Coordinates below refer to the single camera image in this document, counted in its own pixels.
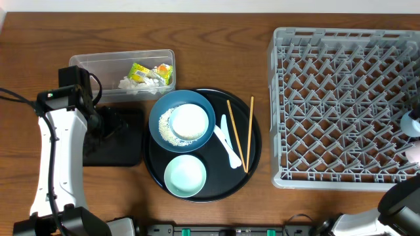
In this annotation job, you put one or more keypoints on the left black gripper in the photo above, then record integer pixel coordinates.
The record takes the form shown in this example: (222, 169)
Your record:
(115, 124)

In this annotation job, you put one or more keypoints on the white tissue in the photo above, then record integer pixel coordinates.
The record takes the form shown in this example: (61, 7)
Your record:
(148, 85)

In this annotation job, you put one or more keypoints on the yellow green snack wrapper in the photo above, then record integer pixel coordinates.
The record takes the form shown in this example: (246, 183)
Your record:
(159, 75)

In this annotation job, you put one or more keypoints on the small light blue cup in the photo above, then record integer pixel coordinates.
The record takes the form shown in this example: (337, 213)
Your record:
(410, 126)

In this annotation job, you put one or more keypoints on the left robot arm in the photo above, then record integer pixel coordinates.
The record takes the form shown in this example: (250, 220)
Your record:
(69, 122)

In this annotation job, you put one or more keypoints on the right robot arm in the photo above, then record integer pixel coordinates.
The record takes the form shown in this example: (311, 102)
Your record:
(397, 214)

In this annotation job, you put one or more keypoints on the clear plastic waste bin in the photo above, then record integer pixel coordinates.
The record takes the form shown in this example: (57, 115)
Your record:
(112, 67)

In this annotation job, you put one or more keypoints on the grey dishwasher rack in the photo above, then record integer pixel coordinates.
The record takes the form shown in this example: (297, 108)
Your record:
(337, 97)

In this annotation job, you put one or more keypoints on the black rectangular tray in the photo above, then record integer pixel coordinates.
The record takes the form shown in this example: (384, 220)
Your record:
(119, 143)

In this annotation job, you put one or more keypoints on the spilled rice grains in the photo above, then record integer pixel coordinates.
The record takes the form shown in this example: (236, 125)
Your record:
(166, 132)

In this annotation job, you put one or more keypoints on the dark blue plate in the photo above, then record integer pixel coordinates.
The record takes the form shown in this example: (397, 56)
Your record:
(172, 100)

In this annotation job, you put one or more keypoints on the light blue rice bowl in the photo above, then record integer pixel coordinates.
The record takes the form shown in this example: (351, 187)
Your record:
(189, 122)

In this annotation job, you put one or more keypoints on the round black serving tray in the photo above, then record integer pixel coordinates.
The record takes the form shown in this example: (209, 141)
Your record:
(222, 180)

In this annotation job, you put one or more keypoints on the left wooden chopstick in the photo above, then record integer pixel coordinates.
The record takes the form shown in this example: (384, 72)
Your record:
(236, 135)

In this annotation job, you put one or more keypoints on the wooden chopstick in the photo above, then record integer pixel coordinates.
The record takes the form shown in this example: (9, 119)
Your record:
(236, 135)
(249, 137)

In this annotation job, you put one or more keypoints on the white plastic spoon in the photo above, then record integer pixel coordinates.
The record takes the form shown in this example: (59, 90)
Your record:
(234, 160)

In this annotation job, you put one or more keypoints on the right wooden chopstick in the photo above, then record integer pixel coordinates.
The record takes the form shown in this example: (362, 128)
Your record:
(249, 137)

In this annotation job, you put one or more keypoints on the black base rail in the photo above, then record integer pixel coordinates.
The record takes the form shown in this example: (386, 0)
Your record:
(169, 230)

